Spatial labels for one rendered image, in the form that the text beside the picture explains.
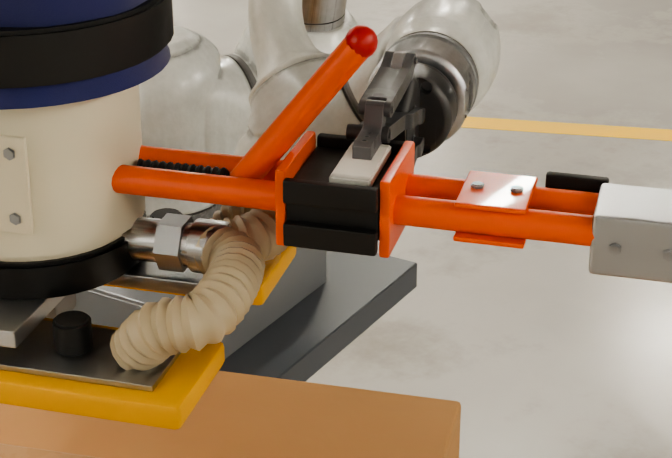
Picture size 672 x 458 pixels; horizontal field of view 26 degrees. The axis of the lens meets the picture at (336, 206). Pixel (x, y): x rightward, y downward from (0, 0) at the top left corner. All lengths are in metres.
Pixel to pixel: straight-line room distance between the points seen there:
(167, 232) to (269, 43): 0.37
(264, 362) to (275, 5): 0.54
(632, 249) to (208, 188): 0.30
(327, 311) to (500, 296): 1.71
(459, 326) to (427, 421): 2.13
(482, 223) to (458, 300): 2.56
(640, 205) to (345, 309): 0.95
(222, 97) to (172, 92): 0.07
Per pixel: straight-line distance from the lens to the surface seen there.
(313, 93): 1.03
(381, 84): 1.11
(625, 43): 5.57
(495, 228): 1.01
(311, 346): 1.84
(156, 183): 1.07
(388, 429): 1.32
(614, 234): 1.00
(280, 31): 1.43
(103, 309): 1.82
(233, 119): 1.84
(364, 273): 2.02
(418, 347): 3.36
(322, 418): 1.34
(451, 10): 1.32
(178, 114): 1.81
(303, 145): 1.07
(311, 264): 1.95
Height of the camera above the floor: 1.66
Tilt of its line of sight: 24 degrees down
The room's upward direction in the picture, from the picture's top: straight up
